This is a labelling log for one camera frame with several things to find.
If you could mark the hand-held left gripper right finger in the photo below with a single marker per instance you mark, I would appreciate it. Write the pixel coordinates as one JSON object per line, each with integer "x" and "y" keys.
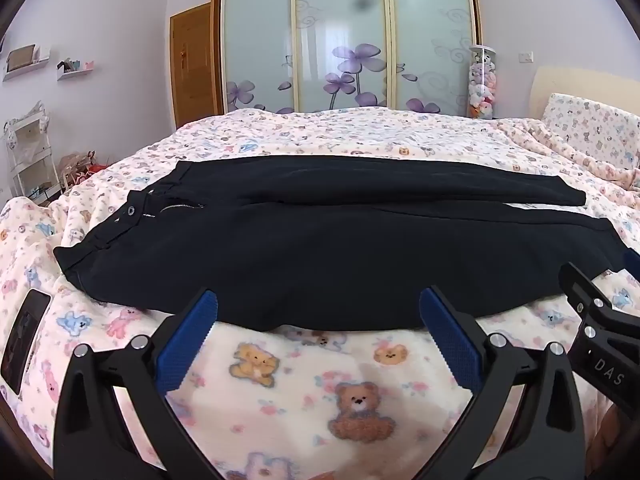
{"x": 450, "y": 340}

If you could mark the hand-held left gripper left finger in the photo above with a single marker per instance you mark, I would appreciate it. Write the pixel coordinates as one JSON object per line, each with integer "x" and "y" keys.
{"x": 187, "y": 345}

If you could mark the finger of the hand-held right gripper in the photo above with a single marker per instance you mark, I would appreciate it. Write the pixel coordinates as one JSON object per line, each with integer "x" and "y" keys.
{"x": 582, "y": 290}
{"x": 633, "y": 260}

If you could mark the black pants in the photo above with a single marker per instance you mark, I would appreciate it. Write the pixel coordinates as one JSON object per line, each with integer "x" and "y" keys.
{"x": 325, "y": 260}

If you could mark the teddy bear print blanket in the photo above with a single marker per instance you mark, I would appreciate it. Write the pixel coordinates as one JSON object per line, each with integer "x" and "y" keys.
{"x": 300, "y": 400}

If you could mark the teddy bear print pillow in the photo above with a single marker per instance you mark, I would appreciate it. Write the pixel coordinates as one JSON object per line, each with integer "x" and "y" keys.
{"x": 592, "y": 122}

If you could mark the black smartphone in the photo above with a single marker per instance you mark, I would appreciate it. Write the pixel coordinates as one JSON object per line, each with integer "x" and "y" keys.
{"x": 25, "y": 340}

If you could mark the cream bed headboard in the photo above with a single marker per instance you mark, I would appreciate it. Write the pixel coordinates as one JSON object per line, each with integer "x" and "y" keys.
{"x": 575, "y": 80}

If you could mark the brown clutter pile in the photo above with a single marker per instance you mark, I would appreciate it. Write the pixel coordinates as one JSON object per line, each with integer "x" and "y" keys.
{"x": 80, "y": 167}

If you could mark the clear tube of plush toys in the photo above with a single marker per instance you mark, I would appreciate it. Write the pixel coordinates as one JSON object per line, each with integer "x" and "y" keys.
{"x": 481, "y": 85}

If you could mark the white storage rack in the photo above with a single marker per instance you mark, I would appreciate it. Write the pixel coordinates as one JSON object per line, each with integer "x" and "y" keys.
{"x": 25, "y": 160}

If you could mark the wooden door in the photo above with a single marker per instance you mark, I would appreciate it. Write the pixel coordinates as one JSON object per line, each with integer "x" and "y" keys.
{"x": 192, "y": 70}

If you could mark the floral glass sliding wardrobe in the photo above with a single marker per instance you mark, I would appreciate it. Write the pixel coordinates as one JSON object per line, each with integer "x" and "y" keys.
{"x": 260, "y": 35}

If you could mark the cardboard box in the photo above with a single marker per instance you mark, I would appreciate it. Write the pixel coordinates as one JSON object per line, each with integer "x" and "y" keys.
{"x": 22, "y": 58}

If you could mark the white wall socket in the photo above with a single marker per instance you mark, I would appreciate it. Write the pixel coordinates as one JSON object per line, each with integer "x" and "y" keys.
{"x": 526, "y": 57}

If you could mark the white wall shelf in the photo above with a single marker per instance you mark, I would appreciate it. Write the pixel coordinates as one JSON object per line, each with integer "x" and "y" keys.
{"x": 75, "y": 72}
{"x": 27, "y": 71}

